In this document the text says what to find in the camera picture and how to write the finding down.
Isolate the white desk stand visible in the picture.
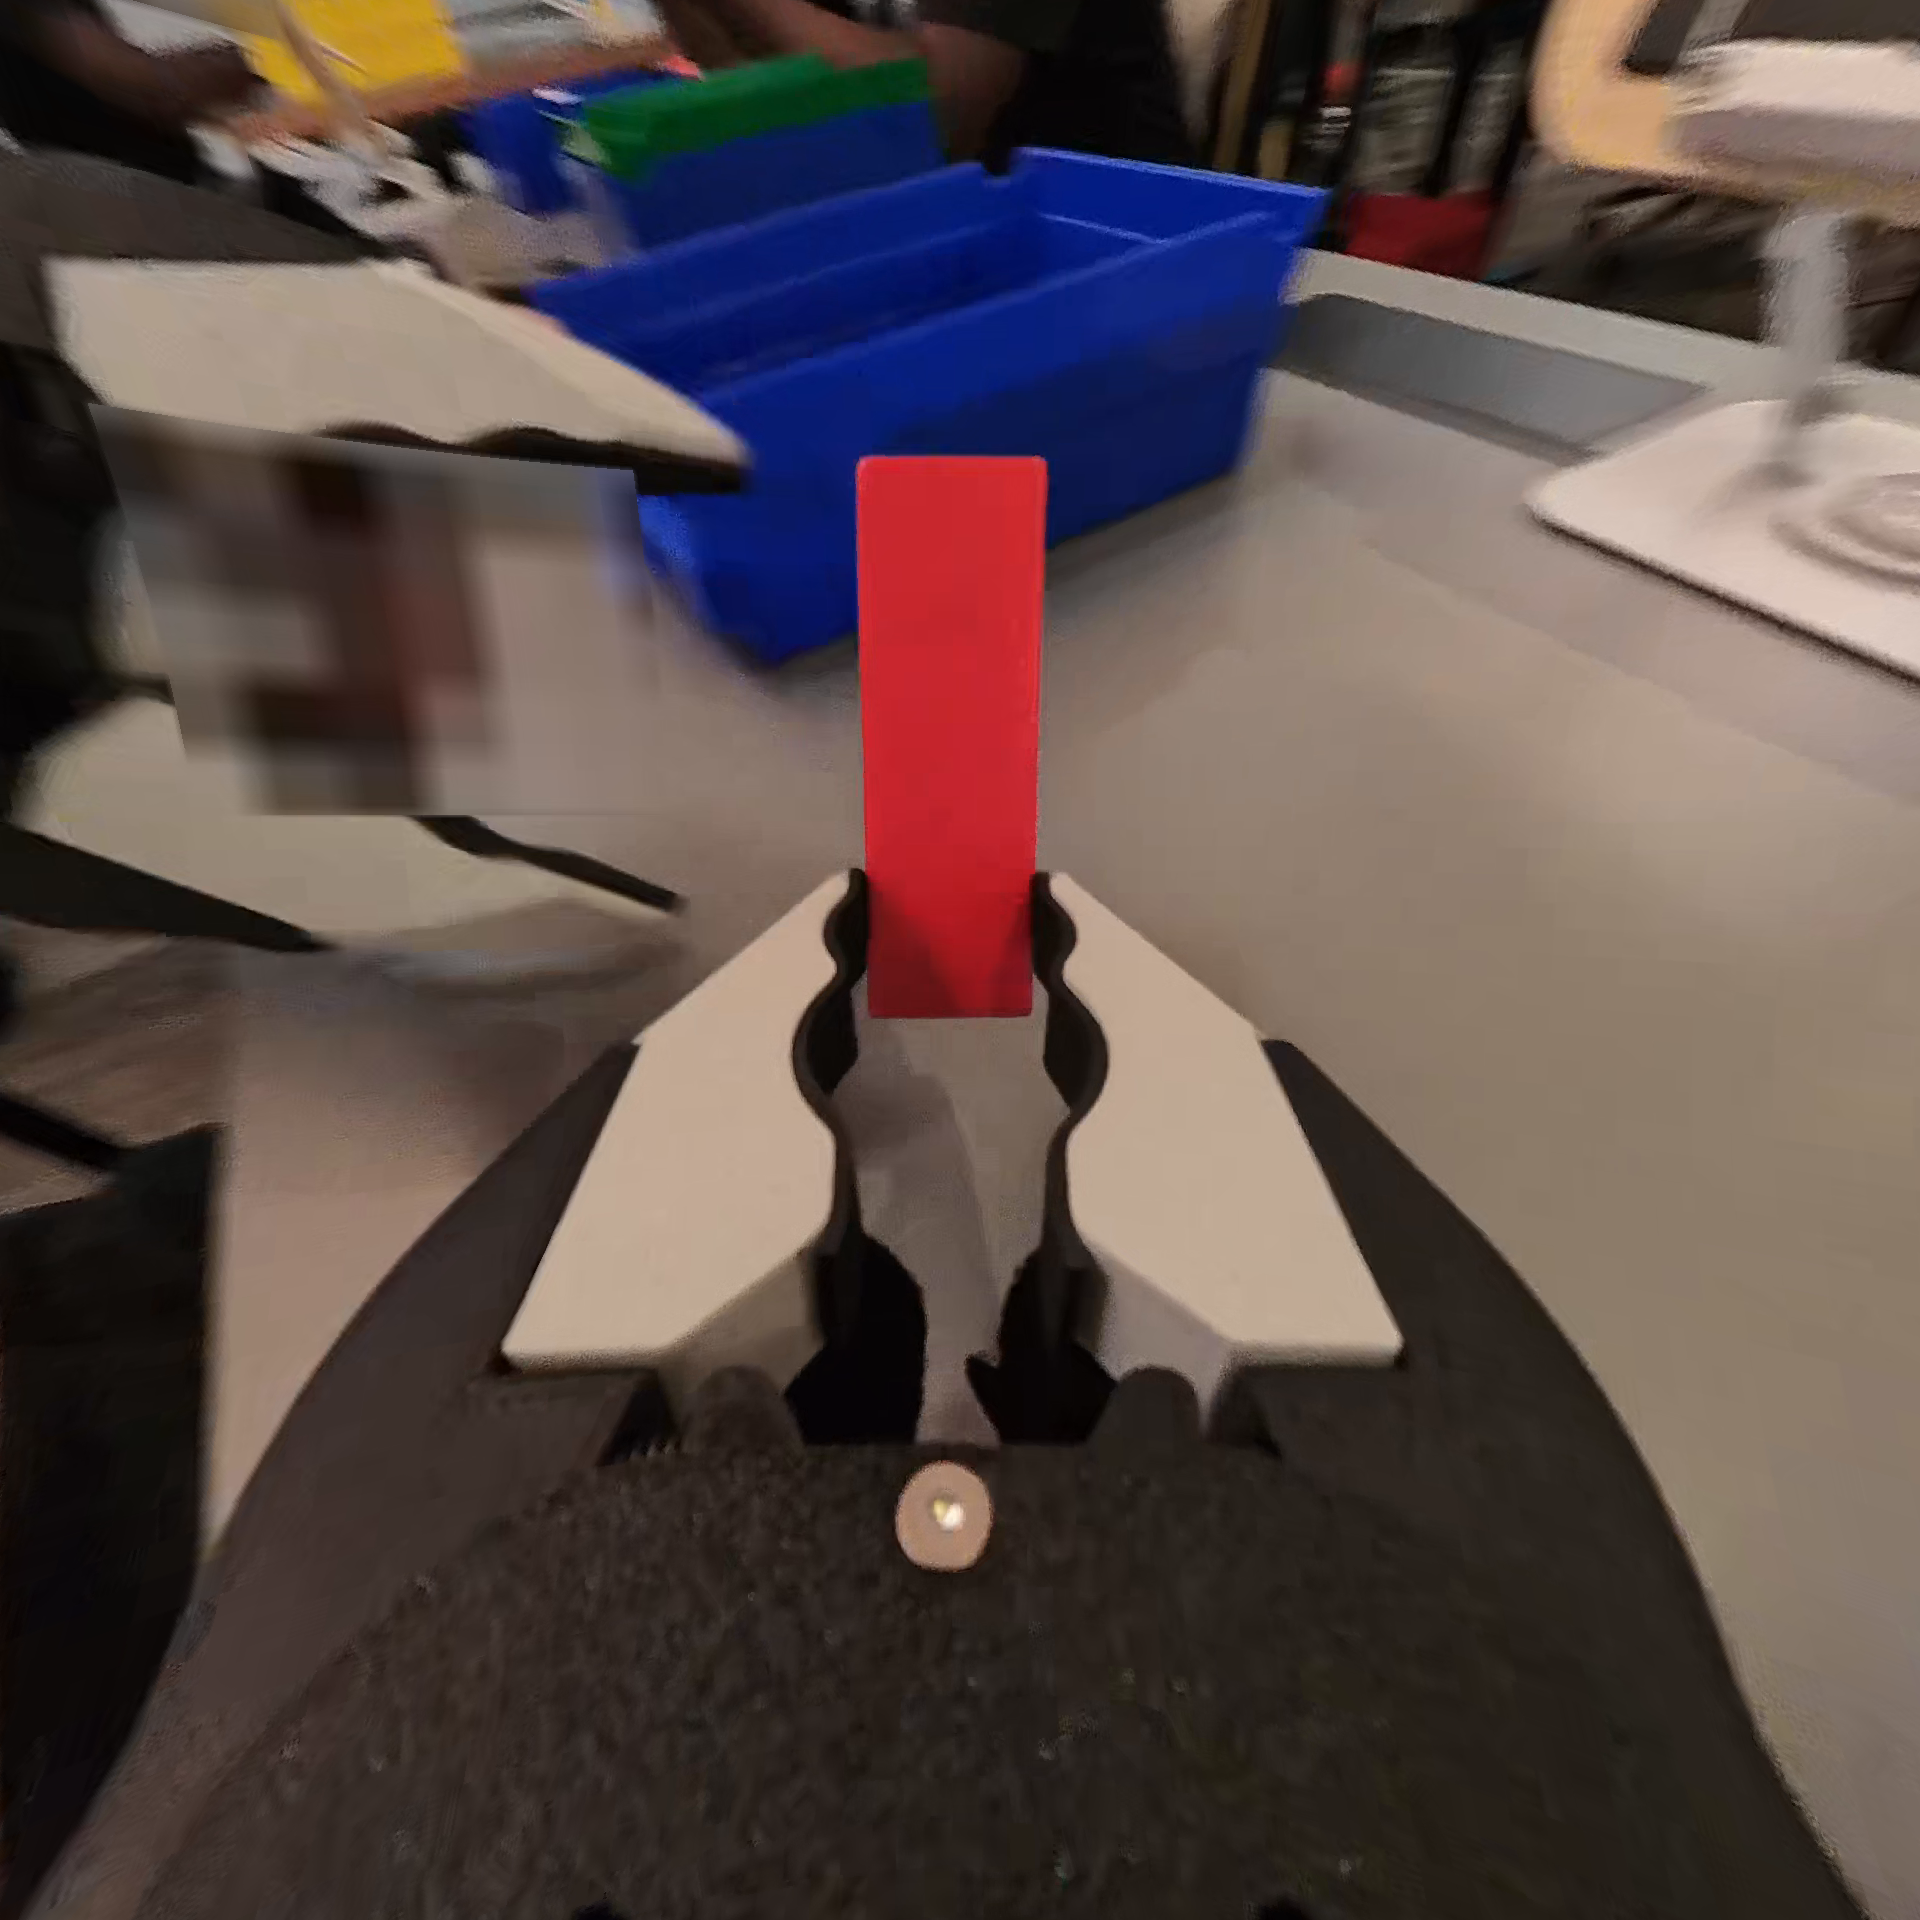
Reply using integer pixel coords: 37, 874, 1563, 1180
1526, 37, 1920, 684

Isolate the blue plastic storage bin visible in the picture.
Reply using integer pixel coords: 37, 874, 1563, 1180
635, 211, 1303, 672
456, 83, 950, 252
527, 147, 1331, 397

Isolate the yellow box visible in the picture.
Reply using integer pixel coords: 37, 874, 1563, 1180
240, 0, 468, 110

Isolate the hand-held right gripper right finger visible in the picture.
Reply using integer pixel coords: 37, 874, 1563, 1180
965, 871, 1407, 1450

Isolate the red bag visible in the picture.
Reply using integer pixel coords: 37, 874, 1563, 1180
1337, 187, 1502, 283

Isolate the green bin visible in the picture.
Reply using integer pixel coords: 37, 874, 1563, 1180
561, 53, 939, 187

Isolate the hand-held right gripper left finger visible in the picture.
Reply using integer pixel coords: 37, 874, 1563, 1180
498, 866, 932, 1450

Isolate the red bar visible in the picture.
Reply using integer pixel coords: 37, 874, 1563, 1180
854, 454, 1049, 1022

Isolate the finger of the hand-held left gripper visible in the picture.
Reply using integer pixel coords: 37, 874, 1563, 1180
41, 252, 755, 501
359, 814, 692, 996

